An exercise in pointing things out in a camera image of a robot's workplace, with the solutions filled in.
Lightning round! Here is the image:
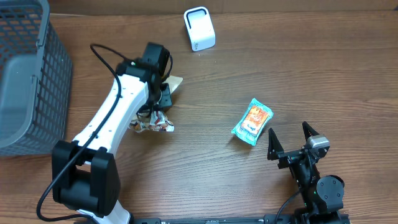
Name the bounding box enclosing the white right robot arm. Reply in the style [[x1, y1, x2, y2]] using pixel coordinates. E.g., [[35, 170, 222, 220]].
[[267, 121, 349, 223]]

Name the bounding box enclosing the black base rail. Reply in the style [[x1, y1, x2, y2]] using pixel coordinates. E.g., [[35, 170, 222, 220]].
[[130, 215, 351, 224]]

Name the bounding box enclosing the grey plastic mesh basket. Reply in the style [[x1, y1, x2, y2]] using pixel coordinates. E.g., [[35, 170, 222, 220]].
[[1, 0, 73, 156]]

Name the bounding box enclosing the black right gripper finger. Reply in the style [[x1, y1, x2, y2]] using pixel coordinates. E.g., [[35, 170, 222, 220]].
[[267, 128, 284, 161], [302, 121, 319, 141]]

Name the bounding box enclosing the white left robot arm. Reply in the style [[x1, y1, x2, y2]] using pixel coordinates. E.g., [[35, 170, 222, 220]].
[[36, 42, 173, 223]]

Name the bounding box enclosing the teal tissue pack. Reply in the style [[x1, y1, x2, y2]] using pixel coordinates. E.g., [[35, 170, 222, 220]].
[[231, 98, 274, 146]]

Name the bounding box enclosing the beige snack pouch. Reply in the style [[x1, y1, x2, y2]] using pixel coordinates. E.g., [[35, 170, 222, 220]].
[[128, 76, 183, 133]]

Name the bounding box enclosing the white barcode scanner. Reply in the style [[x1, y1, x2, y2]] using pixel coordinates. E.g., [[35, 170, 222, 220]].
[[183, 6, 216, 52]]

